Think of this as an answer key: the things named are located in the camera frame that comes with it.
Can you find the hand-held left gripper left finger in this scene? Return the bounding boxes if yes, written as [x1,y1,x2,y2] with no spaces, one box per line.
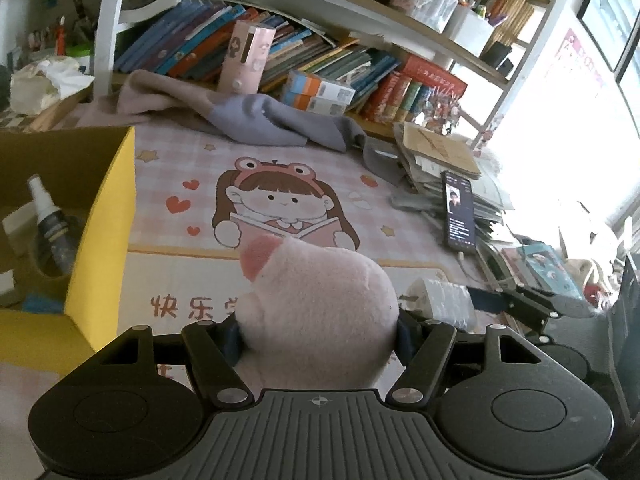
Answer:
[92,312,253,408]

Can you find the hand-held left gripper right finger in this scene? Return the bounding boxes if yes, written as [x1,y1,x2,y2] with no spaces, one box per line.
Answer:
[385,310,543,408]

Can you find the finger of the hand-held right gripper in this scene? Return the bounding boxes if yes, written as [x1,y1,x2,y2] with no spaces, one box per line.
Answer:
[470,285,593,333]

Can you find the clear plastic tissue packet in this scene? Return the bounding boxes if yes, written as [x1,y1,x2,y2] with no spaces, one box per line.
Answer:
[404,277,476,332]

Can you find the pink plush pig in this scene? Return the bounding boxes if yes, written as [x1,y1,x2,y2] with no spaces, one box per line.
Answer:
[235,235,401,391]

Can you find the yellow cardboard box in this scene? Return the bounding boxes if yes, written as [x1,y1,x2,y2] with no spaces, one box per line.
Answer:
[0,125,137,378]

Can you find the small blue box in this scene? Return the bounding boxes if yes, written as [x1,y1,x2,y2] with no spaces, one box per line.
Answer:
[22,294,68,316]

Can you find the yellow tape roll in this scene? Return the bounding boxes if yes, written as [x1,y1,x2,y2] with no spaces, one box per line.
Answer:
[27,212,91,281]

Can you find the dark spray bottle white cap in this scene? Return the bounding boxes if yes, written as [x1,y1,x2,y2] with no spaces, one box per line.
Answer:
[27,174,83,276]

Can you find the white pen container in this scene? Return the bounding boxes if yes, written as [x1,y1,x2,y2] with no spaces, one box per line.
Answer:
[445,7,496,58]

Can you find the teal covered book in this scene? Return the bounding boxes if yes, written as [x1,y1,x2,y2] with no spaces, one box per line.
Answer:
[517,242,586,306]

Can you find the black smartphone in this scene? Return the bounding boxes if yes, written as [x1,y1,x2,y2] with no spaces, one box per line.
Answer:
[442,170,477,253]

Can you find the messy stack of papers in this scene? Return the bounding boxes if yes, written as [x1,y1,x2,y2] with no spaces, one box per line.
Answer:
[390,122,516,261]

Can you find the pink checked printed tablecloth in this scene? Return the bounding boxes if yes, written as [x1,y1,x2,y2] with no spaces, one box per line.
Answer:
[0,120,501,391]

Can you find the brown paper envelope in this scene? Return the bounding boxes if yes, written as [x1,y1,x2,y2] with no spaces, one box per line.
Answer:
[402,122,482,178]

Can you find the colourful toy figurines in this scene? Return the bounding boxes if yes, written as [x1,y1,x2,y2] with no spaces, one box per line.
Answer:
[415,92,463,133]

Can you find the row of red thick books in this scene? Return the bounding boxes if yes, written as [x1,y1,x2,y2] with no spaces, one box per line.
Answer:
[360,55,468,126]

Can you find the grey purple cloth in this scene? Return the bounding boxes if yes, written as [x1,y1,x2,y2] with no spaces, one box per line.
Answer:
[205,94,368,153]

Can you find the small black box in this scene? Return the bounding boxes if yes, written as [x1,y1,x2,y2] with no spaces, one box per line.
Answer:
[482,40,516,76]

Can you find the orange blue white carton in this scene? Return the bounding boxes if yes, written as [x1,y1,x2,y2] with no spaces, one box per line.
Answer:
[280,92,346,116]
[287,70,357,103]

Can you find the tall pink cardboard box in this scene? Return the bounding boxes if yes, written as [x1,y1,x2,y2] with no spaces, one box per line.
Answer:
[218,22,277,96]

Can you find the row of leaning colourful books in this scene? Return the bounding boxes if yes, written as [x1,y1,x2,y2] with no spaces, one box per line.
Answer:
[114,0,401,111]

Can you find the crumpled white paper bag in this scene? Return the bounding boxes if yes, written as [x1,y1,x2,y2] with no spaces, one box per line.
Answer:
[10,57,96,116]

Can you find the white bookshelf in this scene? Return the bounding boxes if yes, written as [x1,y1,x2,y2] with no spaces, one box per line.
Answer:
[92,0,576,146]

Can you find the white charging cable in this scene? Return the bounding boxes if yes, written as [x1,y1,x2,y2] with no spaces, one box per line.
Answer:
[455,252,503,293]

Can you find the pink wall poster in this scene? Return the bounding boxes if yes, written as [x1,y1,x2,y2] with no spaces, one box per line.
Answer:
[552,27,608,96]

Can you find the black window frame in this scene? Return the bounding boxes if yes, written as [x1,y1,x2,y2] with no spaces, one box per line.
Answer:
[577,0,640,81]

